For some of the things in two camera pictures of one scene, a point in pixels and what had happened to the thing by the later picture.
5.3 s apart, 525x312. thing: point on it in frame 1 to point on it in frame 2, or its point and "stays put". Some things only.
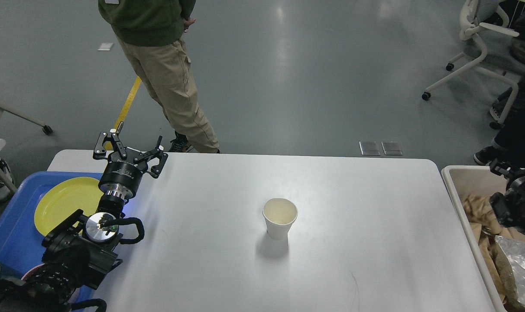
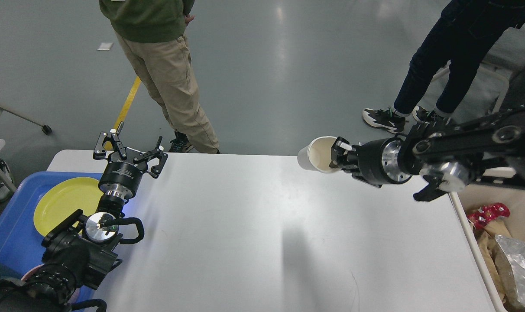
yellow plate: x=63 y=198 stays put
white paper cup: x=279 y=213 to x=316 y=154
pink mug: x=30 y=271 stays put
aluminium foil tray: x=518 y=253 stays put
